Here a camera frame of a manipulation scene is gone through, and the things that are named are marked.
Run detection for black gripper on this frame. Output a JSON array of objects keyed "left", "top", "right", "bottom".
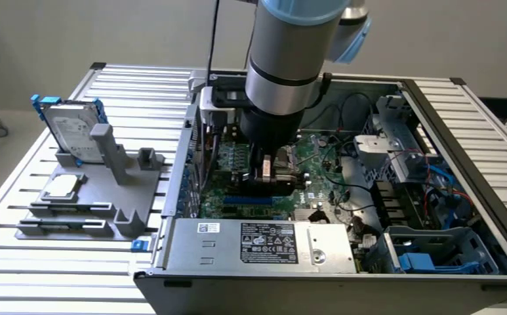
[{"left": 239, "top": 110, "right": 307, "bottom": 180}]

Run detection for black graphics card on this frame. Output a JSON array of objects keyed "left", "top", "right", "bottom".
[{"left": 239, "top": 172, "right": 303, "bottom": 200}]

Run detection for CPU socket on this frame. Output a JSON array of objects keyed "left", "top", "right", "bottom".
[{"left": 278, "top": 146, "right": 302, "bottom": 172}]

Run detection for green motherboard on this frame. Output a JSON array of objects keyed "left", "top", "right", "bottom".
[{"left": 198, "top": 129, "right": 369, "bottom": 224}]

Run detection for blue expansion slot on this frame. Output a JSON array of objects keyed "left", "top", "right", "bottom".
[{"left": 222, "top": 196, "right": 275, "bottom": 206}]

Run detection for silver chipset heatsink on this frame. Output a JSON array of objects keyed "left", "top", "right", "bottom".
[{"left": 294, "top": 209, "right": 330, "bottom": 224}]

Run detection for grey metal disk bay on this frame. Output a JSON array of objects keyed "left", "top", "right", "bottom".
[{"left": 353, "top": 94, "right": 443, "bottom": 185}]

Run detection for grey power supply unit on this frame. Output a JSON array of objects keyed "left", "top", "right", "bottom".
[{"left": 162, "top": 217, "right": 361, "bottom": 275}]

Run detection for grey parts rack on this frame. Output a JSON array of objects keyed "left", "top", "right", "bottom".
[{"left": 14, "top": 123, "right": 170, "bottom": 242}]

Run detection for hard disk blue carrier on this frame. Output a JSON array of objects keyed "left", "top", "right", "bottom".
[{"left": 30, "top": 94, "right": 111, "bottom": 167}]

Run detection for black open PC case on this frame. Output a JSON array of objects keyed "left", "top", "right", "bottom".
[{"left": 133, "top": 72, "right": 507, "bottom": 315}]

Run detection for silver CPU chip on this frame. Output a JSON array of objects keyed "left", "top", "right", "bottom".
[{"left": 43, "top": 175, "right": 83, "bottom": 198}]

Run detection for grey disk bay cage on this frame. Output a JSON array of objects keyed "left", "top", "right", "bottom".
[{"left": 379, "top": 224, "right": 501, "bottom": 275}]

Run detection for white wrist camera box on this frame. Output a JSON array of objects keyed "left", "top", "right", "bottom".
[{"left": 198, "top": 85, "right": 250, "bottom": 115}]

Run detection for black looped wire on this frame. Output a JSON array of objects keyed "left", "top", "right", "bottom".
[{"left": 339, "top": 93, "right": 377, "bottom": 133}]

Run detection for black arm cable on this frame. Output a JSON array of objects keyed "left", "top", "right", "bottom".
[{"left": 206, "top": 0, "right": 221, "bottom": 81}]

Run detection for blue wire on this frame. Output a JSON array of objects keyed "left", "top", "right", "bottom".
[{"left": 426, "top": 163, "right": 471, "bottom": 232}]

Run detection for red wire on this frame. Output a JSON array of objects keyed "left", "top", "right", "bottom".
[{"left": 425, "top": 169, "right": 474, "bottom": 206}]

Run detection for side table with black bracket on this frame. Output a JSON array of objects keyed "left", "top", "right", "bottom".
[{"left": 478, "top": 80, "right": 507, "bottom": 134}]

